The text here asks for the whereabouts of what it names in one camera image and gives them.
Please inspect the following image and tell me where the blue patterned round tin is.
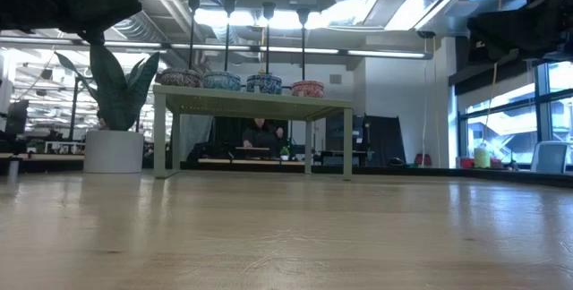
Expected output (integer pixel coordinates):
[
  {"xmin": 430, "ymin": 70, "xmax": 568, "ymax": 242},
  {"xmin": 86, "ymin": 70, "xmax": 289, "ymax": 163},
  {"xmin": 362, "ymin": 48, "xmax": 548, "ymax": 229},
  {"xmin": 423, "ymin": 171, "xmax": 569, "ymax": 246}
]
[{"xmin": 245, "ymin": 73, "xmax": 284, "ymax": 95}]

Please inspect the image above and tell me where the pale green jar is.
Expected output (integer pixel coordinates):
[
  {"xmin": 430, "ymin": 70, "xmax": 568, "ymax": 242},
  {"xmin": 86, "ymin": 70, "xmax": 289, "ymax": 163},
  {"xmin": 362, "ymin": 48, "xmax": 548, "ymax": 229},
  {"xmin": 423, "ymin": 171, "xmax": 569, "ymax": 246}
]
[{"xmin": 474, "ymin": 144, "xmax": 492, "ymax": 169}]

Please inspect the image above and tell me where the black aluminium table frame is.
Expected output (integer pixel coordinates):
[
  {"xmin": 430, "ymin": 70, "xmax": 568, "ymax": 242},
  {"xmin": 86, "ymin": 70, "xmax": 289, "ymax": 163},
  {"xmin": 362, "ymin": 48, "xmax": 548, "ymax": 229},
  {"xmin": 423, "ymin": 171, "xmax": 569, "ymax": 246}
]
[{"xmin": 178, "ymin": 160, "xmax": 573, "ymax": 189}]

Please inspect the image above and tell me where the maroon patterned round tin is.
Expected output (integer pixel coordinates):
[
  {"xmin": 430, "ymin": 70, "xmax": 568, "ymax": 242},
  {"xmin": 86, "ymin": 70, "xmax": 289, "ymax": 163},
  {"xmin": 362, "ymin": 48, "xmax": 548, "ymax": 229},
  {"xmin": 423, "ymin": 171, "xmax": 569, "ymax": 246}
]
[{"xmin": 159, "ymin": 67, "xmax": 205, "ymax": 89}]

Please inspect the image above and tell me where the grey hanging cloth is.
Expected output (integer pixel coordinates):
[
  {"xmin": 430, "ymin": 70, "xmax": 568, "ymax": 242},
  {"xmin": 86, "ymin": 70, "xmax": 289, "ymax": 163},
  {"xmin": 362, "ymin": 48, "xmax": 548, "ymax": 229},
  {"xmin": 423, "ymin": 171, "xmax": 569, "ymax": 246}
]
[{"xmin": 178, "ymin": 115, "xmax": 214, "ymax": 161}]

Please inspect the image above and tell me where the pale teal patterned round tin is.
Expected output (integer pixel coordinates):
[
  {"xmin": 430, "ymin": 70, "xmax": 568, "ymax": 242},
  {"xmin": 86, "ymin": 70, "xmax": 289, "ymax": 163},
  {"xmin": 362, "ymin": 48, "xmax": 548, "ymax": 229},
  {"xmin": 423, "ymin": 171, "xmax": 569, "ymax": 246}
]
[{"xmin": 203, "ymin": 71, "xmax": 242, "ymax": 92}]

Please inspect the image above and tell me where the green artificial snake plant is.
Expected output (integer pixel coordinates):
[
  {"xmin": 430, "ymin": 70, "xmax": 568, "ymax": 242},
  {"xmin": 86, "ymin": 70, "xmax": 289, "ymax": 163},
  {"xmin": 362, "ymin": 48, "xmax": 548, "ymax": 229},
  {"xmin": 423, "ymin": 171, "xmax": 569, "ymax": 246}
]
[{"xmin": 54, "ymin": 42, "xmax": 161, "ymax": 132}]

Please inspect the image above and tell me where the pale grey chair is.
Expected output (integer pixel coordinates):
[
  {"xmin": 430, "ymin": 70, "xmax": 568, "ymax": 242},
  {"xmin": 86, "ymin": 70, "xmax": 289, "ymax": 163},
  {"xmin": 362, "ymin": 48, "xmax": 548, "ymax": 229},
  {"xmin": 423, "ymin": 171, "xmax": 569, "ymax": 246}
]
[{"xmin": 530, "ymin": 141, "xmax": 570, "ymax": 175}]

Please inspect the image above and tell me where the person behind desk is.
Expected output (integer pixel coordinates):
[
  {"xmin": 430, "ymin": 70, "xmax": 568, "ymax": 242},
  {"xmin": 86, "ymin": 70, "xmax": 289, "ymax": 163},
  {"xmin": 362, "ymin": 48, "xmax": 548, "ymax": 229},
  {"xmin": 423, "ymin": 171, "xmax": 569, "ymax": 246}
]
[{"xmin": 241, "ymin": 117, "xmax": 287, "ymax": 157}]

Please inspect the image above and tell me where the pink red patterned round tin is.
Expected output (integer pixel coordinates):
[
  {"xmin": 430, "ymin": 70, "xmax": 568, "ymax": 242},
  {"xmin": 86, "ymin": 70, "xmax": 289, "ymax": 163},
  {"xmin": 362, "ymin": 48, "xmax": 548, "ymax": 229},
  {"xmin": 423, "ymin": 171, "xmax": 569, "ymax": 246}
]
[{"xmin": 291, "ymin": 80, "xmax": 326, "ymax": 99}]

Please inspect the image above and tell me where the white round plant pot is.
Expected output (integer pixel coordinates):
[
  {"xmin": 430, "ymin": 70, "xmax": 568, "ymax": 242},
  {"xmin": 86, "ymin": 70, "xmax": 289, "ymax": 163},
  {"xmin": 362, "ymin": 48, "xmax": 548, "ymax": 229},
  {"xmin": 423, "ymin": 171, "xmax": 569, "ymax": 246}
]
[{"xmin": 82, "ymin": 129, "xmax": 146, "ymax": 175}]

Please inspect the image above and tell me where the black partition panel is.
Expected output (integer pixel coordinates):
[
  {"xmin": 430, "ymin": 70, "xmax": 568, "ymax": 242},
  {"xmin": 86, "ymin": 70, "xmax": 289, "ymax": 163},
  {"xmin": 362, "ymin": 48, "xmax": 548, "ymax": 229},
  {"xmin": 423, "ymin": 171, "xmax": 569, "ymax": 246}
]
[{"xmin": 361, "ymin": 115, "xmax": 406, "ymax": 168}]

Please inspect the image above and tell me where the long tube light fixture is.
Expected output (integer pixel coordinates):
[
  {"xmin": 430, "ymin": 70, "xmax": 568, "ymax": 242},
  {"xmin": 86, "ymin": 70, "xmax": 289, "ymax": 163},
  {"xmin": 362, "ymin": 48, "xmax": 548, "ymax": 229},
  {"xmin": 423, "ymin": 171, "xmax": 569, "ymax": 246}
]
[{"xmin": 0, "ymin": 37, "xmax": 434, "ymax": 61}]

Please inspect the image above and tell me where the wooden desk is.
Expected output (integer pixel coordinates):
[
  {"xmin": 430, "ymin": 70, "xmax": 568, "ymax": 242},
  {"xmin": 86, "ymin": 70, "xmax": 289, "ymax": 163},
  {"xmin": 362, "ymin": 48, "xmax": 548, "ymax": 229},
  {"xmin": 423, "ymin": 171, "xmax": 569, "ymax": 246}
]
[{"xmin": 198, "ymin": 146, "xmax": 310, "ymax": 166}]

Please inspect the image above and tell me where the green perforated metal shelf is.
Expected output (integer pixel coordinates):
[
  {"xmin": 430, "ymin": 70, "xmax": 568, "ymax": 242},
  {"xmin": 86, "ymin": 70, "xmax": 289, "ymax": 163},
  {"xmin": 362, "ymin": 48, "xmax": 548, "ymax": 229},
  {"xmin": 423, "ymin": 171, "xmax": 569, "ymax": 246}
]
[{"xmin": 152, "ymin": 84, "xmax": 355, "ymax": 180}]

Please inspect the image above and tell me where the black computer monitor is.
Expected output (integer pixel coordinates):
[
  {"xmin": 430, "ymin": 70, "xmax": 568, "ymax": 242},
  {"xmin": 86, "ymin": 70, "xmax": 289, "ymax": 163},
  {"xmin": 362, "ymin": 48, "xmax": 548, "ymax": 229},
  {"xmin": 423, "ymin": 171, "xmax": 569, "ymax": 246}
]
[{"xmin": 4, "ymin": 99, "xmax": 30, "ymax": 135}]

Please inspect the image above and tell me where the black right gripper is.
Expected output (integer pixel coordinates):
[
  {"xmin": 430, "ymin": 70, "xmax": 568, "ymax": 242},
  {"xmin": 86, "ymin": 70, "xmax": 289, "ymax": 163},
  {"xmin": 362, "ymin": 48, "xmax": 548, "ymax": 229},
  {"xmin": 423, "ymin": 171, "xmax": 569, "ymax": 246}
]
[{"xmin": 466, "ymin": 0, "xmax": 573, "ymax": 65}]

